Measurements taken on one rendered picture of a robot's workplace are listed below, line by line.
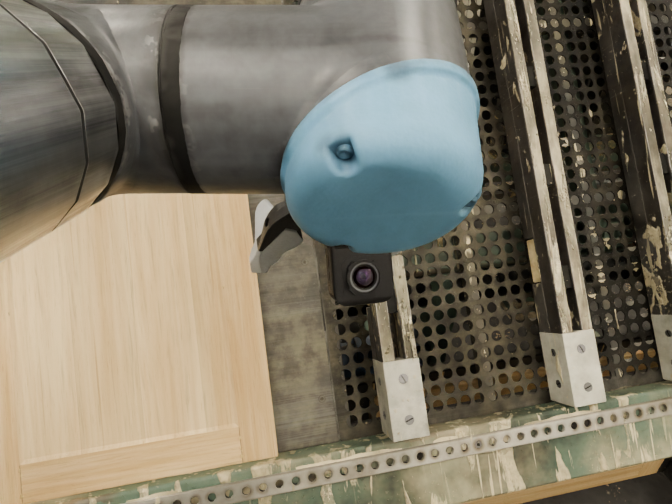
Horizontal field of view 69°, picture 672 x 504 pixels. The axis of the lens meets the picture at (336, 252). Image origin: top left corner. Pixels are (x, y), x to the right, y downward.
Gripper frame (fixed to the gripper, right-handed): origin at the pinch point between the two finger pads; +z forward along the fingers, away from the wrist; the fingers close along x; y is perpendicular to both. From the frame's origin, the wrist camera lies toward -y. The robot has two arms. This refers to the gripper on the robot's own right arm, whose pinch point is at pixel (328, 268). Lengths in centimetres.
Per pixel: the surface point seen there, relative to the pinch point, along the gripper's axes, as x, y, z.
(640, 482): -117, -32, 131
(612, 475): -88, -27, 101
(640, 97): -68, 34, 15
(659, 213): -68, 14, 24
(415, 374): -16.6, -4.7, 32.5
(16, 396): 44, 4, 36
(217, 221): 11.5, 24.6, 26.2
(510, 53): -44, 45, 12
